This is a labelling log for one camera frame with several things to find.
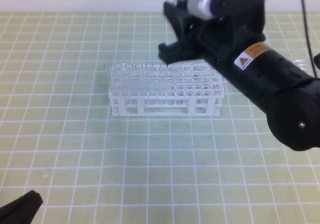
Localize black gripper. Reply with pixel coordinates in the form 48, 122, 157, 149
158, 0, 265, 69

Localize clear test tubes at edge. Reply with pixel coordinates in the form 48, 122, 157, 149
293, 59, 313, 76

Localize green checkered tablecloth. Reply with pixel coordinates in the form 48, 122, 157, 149
0, 12, 320, 224

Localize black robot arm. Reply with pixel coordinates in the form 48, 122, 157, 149
159, 0, 320, 151

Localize white plastic test tube rack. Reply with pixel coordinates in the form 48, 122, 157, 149
105, 61, 224, 117

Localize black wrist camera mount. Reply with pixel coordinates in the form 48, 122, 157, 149
186, 0, 265, 20

